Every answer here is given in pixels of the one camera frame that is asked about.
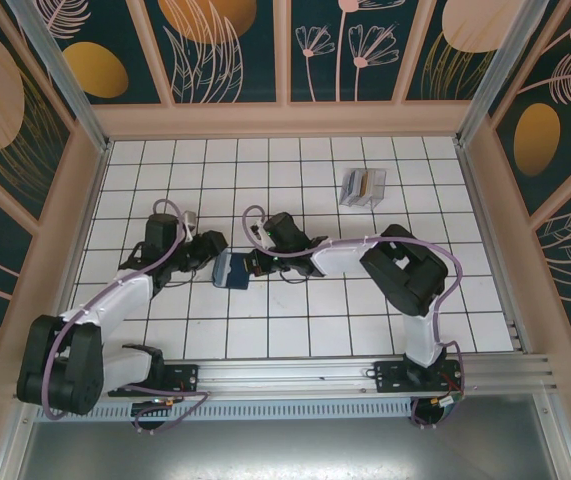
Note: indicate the blue card holder wallet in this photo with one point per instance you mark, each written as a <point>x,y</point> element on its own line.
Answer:
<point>230,275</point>

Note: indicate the stack of credit cards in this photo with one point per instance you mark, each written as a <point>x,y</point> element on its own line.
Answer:
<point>365,183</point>
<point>350,186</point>

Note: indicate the clear acrylic card stand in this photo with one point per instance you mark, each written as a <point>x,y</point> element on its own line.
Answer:
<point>377,192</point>

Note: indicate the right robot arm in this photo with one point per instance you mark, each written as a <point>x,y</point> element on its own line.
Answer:
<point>405,275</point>

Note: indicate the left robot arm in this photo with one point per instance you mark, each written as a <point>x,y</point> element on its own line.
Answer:
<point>60,370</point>

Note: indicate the grey metal sheet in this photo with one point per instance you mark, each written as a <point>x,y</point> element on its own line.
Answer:
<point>285,455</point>

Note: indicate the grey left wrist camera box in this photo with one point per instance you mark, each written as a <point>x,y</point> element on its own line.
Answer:
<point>190,219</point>

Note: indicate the aluminium front rail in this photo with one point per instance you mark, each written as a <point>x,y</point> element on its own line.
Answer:
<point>285,375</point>

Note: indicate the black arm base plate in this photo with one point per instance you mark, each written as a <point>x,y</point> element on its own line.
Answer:
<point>185,380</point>
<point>390,377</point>

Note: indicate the aluminium side rail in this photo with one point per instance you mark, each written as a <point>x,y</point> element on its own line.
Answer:
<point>519,334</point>
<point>53,345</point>

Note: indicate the dark wall panel orange oval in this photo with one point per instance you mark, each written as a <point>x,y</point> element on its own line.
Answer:
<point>95,70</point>
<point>565,100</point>

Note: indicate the aluminium corner post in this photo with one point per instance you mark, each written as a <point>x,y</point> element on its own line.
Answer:
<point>67,80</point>
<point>491,75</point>
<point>15,445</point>
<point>560,440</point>

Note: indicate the dark wall panel orange disc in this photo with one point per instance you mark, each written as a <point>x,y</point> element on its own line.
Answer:
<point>215,50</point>

